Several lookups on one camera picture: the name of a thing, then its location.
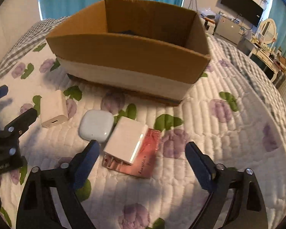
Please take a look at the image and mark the white square charger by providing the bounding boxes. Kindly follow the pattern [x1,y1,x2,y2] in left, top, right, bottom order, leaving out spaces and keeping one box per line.
[40,90,68,128]

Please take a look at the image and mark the grey checked bed sheet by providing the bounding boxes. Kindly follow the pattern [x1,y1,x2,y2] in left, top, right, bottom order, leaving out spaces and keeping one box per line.
[0,17,68,79]

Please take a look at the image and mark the light blue earbuds case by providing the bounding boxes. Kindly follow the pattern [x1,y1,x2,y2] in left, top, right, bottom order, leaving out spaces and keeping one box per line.
[78,110,114,143]

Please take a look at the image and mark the white floral quilt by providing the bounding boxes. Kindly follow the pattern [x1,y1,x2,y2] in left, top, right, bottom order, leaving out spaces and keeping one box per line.
[0,38,286,228]

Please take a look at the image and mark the white plug adapter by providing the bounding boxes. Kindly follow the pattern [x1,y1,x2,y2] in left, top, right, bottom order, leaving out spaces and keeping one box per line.
[104,116,148,165]

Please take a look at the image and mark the pink packet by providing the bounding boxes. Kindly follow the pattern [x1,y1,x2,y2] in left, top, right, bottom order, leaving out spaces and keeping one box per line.
[102,129,161,178]

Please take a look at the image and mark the white dressing table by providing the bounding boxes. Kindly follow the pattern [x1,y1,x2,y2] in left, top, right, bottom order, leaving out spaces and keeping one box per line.
[237,38,286,89]

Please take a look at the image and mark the brown cardboard box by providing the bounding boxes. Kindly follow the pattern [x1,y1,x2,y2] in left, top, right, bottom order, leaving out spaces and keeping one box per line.
[46,0,211,106]

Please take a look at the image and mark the oval vanity mirror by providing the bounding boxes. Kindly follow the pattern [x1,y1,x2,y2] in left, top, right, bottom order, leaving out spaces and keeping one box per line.
[258,18,277,44]

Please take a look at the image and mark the grey cabinet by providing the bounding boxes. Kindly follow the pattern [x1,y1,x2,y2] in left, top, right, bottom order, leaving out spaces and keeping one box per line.
[214,15,242,45]

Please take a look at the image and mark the black wall television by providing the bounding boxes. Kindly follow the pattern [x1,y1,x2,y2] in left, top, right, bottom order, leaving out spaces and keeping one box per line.
[221,0,264,27]

